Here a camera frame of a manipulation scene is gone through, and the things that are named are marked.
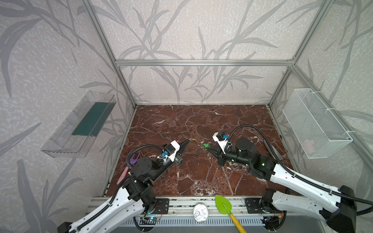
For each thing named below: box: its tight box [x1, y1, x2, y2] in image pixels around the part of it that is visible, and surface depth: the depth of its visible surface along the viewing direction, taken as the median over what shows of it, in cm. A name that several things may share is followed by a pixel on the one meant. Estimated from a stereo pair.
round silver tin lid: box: [193, 203, 209, 223], surface depth 69 cm
